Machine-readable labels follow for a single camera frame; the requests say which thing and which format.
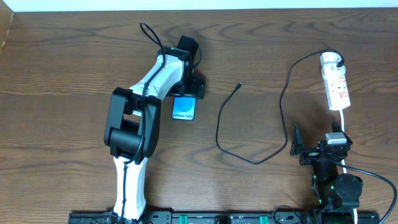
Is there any white power strip cord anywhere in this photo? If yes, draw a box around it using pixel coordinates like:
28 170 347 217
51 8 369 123
339 108 359 224

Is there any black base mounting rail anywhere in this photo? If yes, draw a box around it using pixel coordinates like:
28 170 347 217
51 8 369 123
67 211 379 224

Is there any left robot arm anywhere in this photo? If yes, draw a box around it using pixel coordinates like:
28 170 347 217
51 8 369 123
104 35 205 223

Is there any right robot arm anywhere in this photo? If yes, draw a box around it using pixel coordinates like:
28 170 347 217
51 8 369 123
290 122 363 223

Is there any blue-screen Galaxy smartphone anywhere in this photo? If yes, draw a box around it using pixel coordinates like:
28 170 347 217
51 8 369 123
172 97 197 121

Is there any black USB charging cable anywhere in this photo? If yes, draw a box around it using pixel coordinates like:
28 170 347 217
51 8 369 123
215 48 345 166

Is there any white power strip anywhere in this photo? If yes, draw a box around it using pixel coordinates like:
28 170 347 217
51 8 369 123
321 67 351 111

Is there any white charger plug adapter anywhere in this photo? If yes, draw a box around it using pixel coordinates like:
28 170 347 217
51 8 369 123
320 52 346 80

